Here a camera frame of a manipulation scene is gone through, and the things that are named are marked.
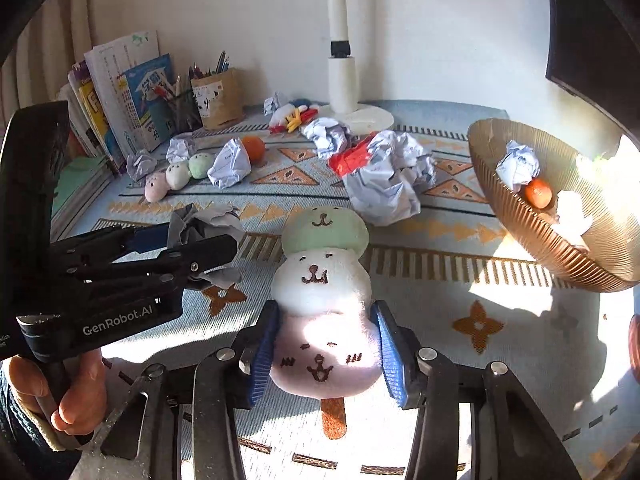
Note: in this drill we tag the bunch of pens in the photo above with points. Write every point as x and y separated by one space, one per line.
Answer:
215 65
172 89

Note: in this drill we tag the person's left hand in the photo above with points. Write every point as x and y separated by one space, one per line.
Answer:
85 400

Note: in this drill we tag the grey paper ball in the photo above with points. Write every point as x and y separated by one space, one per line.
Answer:
210 221

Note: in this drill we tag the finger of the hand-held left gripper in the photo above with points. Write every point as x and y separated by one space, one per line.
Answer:
145 239
210 252

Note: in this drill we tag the patterned blue table mat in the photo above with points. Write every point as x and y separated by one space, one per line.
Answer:
450 280

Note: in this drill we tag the big crumpled paper ball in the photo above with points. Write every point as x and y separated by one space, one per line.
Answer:
385 190

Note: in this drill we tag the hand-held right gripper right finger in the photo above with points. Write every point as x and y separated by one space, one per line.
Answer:
392 356

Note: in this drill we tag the red crumpled packet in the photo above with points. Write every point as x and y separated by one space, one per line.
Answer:
347 161

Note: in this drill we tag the printed paper ball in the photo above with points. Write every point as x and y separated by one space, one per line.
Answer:
227 162

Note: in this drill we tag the amber ribbed bowl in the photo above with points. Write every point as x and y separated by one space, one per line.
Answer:
515 212

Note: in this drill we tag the orange tangerine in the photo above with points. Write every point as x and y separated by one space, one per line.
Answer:
256 149
538 194

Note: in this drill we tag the small crumpled paper ball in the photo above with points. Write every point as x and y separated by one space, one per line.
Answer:
272 105
141 165
180 149

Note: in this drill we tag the small dango skewer plush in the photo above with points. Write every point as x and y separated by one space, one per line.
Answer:
176 175

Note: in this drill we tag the white crumpled tissue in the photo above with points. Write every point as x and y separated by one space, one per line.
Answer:
572 217

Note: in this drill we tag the large dango skewer plush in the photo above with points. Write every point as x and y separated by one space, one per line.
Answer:
320 285

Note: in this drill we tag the white chicken plush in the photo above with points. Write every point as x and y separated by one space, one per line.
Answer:
290 116

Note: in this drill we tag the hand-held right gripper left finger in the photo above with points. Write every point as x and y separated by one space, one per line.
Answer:
262 346

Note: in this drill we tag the kraft paper bag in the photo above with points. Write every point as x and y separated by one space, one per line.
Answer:
217 100

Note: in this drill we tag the white crumpled paper ball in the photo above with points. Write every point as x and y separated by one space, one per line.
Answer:
517 165
325 135

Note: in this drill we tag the white desk lamp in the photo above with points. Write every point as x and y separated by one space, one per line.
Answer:
342 80

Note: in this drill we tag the row of books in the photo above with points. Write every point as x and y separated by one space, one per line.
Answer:
115 100

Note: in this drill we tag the black mesh pen holder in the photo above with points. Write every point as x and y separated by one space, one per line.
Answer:
184 115

